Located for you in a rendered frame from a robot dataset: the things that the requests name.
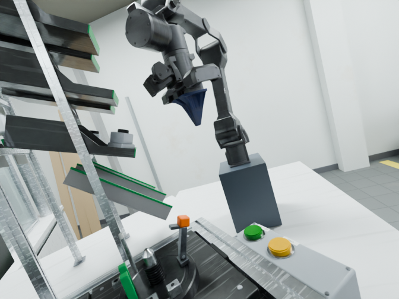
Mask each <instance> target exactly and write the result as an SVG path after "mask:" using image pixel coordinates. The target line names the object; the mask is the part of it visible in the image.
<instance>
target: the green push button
mask: <svg viewBox="0 0 399 299"><path fill-rule="evenodd" d="M244 235H245V237H246V238H247V239H248V240H256V239H259V238H261V237H262V235H263V231H262V228H261V227H260V226H258V225H250V226H248V227H246V228H245V229H244Z"/></svg>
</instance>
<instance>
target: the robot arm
mask: <svg viewBox="0 0 399 299"><path fill-rule="evenodd" d="M127 11H128V14H129V16H128V18H127V19H126V24H125V31H126V32H125V35H126V38H127V40H128V42H129V43H130V44H131V45H132V46H133V47H136V48H139V49H144V50H148V51H152V52H156V53H160V52H161V54H162V57H163V60H164V64H163V63H161V62H160V61H158V62H156V63H155V64H153V66H152V67H151V71H152V75H151V74H150V75H149V77H148V78H147V79H146V80H145V81H144V83H143V86H144V87H145V89H146V90H147V91H148V93H149V94H150V95H151V96H152V97H155V96H156V95H157V93H159V92H160V91H161V90H163V89H165V88H167V91H166V92H165V93H164V94H163V95H162V97H161V99H162V102H163V105H167V104H171V103H176V104H178V105H180V106H182V107H183V109H184V110H185V111H186V113H187V114H188V116H189V117H190V119H191V120H192V122H193V123H194V125H195V126H199V125H201V120H202V111H203V106H204V100H205V94H206V91H207V88H205V89H204V87H203V84H202V82H205V81H211V83H212V87H213V94H214V99H215V102H216V108H217V115H218V116H217V120H216V121H214V123H213V125H214V130H215V138H216V141H217V143H218V145H219V147H220V149H221V150H222V149H223V148H225V149H226V152H225V156H226V159H227V162H228V165H230V168H232V167H237V166H241V165H244V164H248V163H251V161H250V159H249V155H248V152H247V149H246V145H245V144H246V143H248V142H250V141H249V136H248V134H247V133H246V131H245V129H244V128H243V126H242V125H241V124H240V120H239V119H238V118H237V117H236V116H235V115H234V114H233V110H232V105H231V101H230V96H229V90H228V86H227V81H226V75H225V70H224V69H225V67H226V64H227V46H226V44H225V42H224V40H223V38H222V36H221V34H220V32H219V31H217V30H215V29H214V28H212V27H210V25H209V23H208V21H207V19H206V18H205V17H204V18H201V17H200V16H198V15H196V14H195V13H194V12H192V11H191V10H189V9H187V8H186V7H185V6H183V5H182V4H181V0H142V1H141V5H140V4H139V3H137V2H133V3H132V4H131V5H130V6H129V7H128V8H127ZM186 33H187V34H189V35H191V36H192V37H193V39H194V40H195V51H196V53H197V55H198V57H199V58H200V60H201V61H202V64H203V65H201V66H195V67H194V66H193V63H192V61H193V60H194V59H195V55H194V53H191V54H190V53H189V50H188V46H187V44H186V40H185V36H184V34H186ZM207 33H208V35H210V36H211V37H213V38H215V39H216V40H215V41H213V42H211V43H209V44H208V45H206V46H204V47H202V48H201V49H200V47H199V45H198V38H199V37H201V36H203V35H205V34H207ZM241 139H242V140H241Z"/></svg>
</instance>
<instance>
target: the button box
mask: <svg viewBox="0 0 399 299"><path fill-rule="evenodd" d="M251 225H258V226H260V227H261V228H262V231H263V235H262V237H261V238H259V239H256V240H248V239H247V238H246V237H245V235H244V230H242V231H241V232H240V233H238V234H237V235H235V236H234V237H233V238H235V239H236V240H237V241H239V242H241V243H242V244H244V245H245V246H247V247H248V248H250V249H251V250H253V251H254V252H256V253H257V254H259V255H260V256H262V257H264V258H265V259H267V260H268V261H270V262H271V263H273V264H274V265H276V266H277V267H279V268H280V269H282V270H283V271H285V272H287V273H288V274H289V275H291V276H292V277H294V278H296V279H297V280H298V281H300V282H301V283H303V284H305V285H306V286H308V287H309V288H311V289H312V290H314V291H315V292H317V293H318V294H320V295H321V296H323V297H325V298H326V299H361V296H360V290H359V285H358V281H357V276H356V271H355V270H354V269H353V268H351V267H349V266H347V265H344V264H342V263H340V262H338V261H336V260H334V259H332V258H330V257H328V256H325V255H323V254H321V253H319V252H316V251H314V250H312V249H310V248H308V247H306V246H304V245H302V244H300V243H298V242H296V241H294V240H292V239H290V238H287V237H285V236H282V235H281V234H278V233H276V232H274V231H272V230H270V229H268V228H266V227H264V226H261V225H259V224H257V223H255V222H254V223H253V224H251ZM276 237H282V238H286V239H288V240H289V242H290V243H291V245H292V251H291V252H290V253H289V254H288V255H286V256H275V255H273V254H272V253H271V252H270V250H269V247H268V243H269V241H270V240H272V239H273V238H276Z"/></svg>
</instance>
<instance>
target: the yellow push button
mask: <svg viewBox="0 0 399 299"><path fill-rule="evenodd" d="M268 247H269V250H270V252H271V253H272V254H273V255H275V256H286V255H288V254H289V253H290V252H291V251H292V245H291V243H290V242H289V240H288V239H286V238H282V237H276V238H273V239H272V240H270V241H269V243H268Z"/></svg>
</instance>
